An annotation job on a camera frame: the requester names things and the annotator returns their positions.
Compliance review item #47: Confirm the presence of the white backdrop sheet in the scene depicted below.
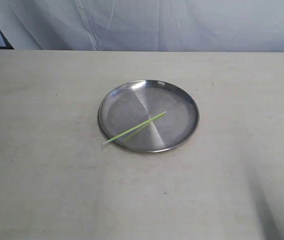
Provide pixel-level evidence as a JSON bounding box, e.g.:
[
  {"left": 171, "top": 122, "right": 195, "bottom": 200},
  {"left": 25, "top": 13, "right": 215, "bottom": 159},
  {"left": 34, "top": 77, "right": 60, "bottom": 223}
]
[{"left": 0, "top": 0, "right": 284, "bottom": 52}]

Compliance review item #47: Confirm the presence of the thin green straw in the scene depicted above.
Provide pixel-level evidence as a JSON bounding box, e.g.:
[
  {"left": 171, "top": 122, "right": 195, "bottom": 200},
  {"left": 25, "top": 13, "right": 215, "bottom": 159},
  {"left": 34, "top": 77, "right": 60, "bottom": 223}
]
[{"left": 102, "top": 111, "right": 167, "bottom": 145}]

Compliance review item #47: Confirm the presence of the round stainless steel plate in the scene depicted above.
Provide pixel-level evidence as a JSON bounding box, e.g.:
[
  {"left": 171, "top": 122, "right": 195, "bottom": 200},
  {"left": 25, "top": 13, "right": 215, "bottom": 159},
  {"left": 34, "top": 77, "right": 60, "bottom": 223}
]
[{"left": 97, "top": 79, "right": 200, "bottom": 153}]

